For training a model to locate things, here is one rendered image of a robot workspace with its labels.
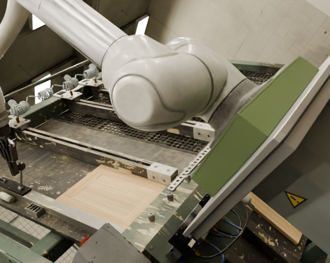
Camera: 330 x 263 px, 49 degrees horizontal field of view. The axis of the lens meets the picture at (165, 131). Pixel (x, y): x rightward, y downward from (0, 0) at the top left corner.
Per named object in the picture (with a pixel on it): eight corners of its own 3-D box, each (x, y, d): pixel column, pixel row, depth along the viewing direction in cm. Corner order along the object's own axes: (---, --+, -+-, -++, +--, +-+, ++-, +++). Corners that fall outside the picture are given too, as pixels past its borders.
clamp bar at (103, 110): (213, 144, 183) (211, 102, 172) (55, 109, 244) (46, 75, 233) (221, 135, 190) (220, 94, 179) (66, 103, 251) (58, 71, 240)
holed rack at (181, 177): (173, 191, 145) (173, 190, 145) (166, 189, 147) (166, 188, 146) (290, 64, 263) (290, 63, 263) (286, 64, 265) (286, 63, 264)
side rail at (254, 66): (280, 81, 265) (281, 67, 260) (157, 68, 322) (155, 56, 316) (283, 78, 271) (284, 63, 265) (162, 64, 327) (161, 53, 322)
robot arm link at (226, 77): (256, 72, 96) (195, 24, 100) (233, 83, 81) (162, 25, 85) (221, 117, 104) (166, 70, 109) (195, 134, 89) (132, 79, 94)
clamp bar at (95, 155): (169, 191, 153) (164, 143, 142) (1, 137, 214) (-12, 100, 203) (181, 179, 160) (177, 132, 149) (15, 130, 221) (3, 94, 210)
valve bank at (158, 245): (220, 283, 106) (158, 228, 111) (199, 299, 116) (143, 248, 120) (273, 189, 142) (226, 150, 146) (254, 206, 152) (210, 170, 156)
